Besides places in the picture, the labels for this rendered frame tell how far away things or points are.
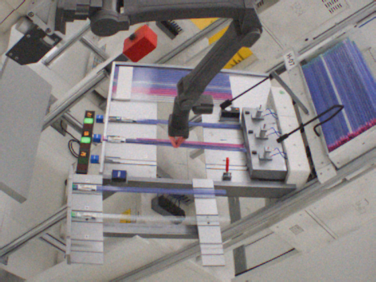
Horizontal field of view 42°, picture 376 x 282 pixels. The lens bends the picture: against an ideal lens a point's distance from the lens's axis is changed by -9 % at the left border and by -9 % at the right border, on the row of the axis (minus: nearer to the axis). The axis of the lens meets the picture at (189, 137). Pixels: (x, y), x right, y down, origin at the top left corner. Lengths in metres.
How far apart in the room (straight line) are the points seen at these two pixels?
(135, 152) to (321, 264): 1.91
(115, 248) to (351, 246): 2.04
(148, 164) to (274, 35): 1.57
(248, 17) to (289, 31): 1.89
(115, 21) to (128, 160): 0.75
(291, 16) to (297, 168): 1.46
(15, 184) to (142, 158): 0.51
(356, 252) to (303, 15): 1.55
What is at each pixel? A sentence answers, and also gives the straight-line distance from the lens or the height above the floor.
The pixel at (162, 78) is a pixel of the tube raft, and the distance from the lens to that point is 2.28.
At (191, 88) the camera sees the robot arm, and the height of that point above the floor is 1.19.
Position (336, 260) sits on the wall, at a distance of 3.47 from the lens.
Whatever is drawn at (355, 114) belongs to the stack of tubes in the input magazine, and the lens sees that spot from 1.91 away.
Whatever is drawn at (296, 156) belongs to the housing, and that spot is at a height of 1.26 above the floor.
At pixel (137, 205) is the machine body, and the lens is 2.17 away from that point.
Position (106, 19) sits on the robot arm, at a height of 1.25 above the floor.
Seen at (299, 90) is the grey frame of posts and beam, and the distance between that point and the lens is 2.20.
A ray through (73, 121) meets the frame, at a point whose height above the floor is 0.32.
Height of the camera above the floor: 1.78
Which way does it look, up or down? 24 degrees down
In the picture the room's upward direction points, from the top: 58 degrees clockwise
